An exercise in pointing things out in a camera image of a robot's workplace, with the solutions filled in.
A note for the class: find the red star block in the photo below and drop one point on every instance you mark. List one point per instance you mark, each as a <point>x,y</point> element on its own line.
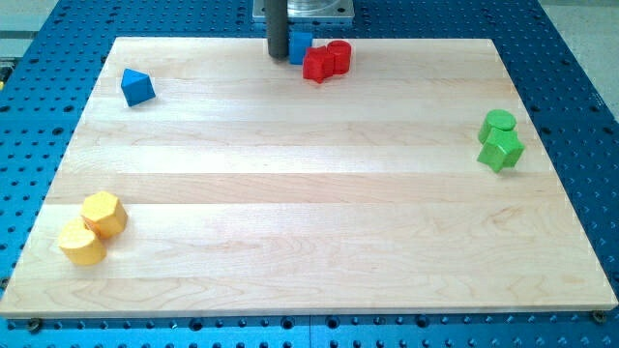
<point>318,64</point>

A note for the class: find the green star block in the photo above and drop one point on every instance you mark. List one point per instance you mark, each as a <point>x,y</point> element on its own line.
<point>500,149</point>

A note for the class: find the blue triangle block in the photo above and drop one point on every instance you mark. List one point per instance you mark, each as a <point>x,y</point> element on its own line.
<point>137,87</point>

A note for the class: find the wooden board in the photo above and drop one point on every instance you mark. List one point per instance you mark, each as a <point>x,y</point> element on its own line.
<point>252,191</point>

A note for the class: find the red cylinder block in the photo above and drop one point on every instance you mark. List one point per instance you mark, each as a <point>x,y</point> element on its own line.
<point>341,51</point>

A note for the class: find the blue cube block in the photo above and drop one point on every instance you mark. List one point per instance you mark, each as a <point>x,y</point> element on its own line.
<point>299,42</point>

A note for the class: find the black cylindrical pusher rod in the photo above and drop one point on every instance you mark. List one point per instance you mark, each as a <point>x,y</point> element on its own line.
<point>276,17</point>

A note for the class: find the green cylinder block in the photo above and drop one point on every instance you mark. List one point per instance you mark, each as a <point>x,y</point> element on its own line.
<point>496,119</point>

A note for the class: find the yellow hexagon block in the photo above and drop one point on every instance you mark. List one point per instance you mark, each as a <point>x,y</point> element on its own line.
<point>104,214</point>

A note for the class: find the yellow half-round block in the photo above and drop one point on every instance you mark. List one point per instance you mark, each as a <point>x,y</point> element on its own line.
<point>81,245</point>

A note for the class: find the blue perforated table plate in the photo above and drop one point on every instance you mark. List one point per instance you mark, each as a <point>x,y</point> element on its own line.
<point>51,84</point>

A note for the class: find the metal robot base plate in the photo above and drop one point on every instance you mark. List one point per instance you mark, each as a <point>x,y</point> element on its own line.
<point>320,11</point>

